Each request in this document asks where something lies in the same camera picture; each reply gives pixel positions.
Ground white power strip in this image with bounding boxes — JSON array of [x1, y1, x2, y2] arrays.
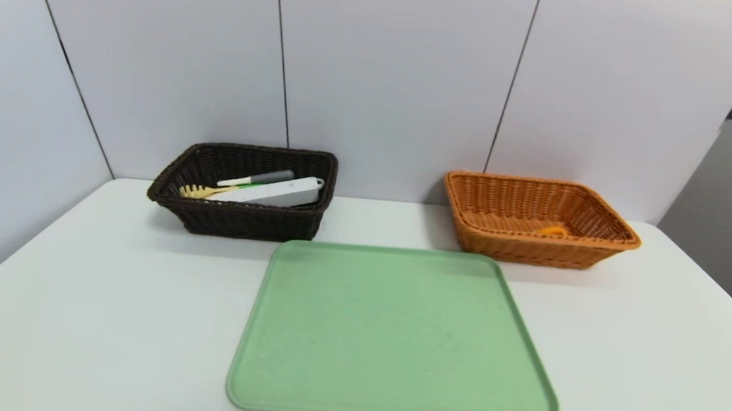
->
[[206, 168, 326, 212]]

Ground white peeler grey handle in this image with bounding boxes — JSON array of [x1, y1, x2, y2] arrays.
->
[[216, 164, 296, 193]]

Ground yellow pasta spoon green handle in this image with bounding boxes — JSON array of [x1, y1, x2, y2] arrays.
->
[[178, 178, 256, 205]]

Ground dark brown wicker basket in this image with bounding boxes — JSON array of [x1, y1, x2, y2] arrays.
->
[[143, 136, 339, 247]]

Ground orange wicker basket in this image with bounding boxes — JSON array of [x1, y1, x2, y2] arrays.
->
[[438, 169, 647, 275]]

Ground light green plastic tray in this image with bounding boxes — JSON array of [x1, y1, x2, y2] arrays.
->
[[224, 233, 574, 411]]

